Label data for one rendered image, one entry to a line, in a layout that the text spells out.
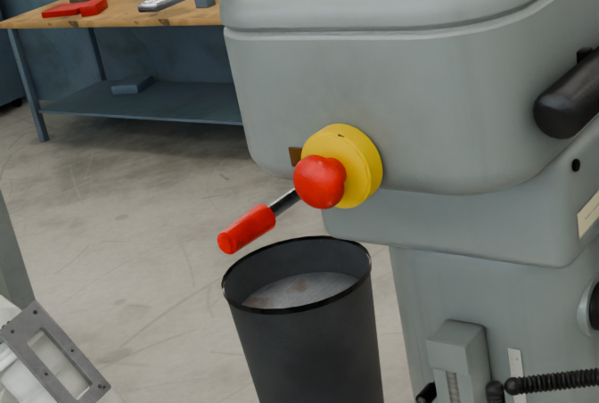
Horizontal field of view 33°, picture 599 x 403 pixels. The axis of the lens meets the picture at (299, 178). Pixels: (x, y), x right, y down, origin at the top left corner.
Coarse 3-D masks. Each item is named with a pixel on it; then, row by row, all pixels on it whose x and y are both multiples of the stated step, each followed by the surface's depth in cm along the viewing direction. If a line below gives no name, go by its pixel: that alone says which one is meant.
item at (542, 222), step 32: (576, 160) 77; (384, 192) 86; (512, 192) 78; (544, 192) 77; (576, 192) 78; (352, 224) 89; (384, 224) 87; (416, 224) 85; (448, 224) 83; (480, 224) 81; (512, 224) 79; (544, 224) 78; (576, 224) 78; (480, 256) 83; (512, 256) 81; (544, 256) 79; (576, 256) 79
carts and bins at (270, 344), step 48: (288, 240) 336; (336, 240) 331; (240, 288) 328; (288, 288) 330; (336, 288) 324; (240, 336) 313; (288, 336) 297; (336, 336) 300; (288, 384) 306; (336, 384) 306
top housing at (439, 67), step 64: (256, 0) 74; (320, 0) 70; (384, 0) 67; (448, 0) 65; (512, 0) 65; (576, 0) 72; (256, 64) 75; (320, 64) 72; (384, 64) 69; (448, 64) 66; (512, 64) 67; (576, 64) 73; (256, 128) 78; (320, 128) 74; (384, 128) 71; (448, 128) 68; (512, 128) 68; (448, 192) 71
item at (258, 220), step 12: (288, 192) 85; (264, 204) 82; (276, 204) 83; (288, 204) 84; (252, 216) 81; (264, 216) 81; (276, 216) 83; (228, 228) 79; (240, 228) 79; (252, 228) 80; (264, 228) 81; (228, 240) 78; (240, 240) 79; (252, 240) 80; (228, 252) 79
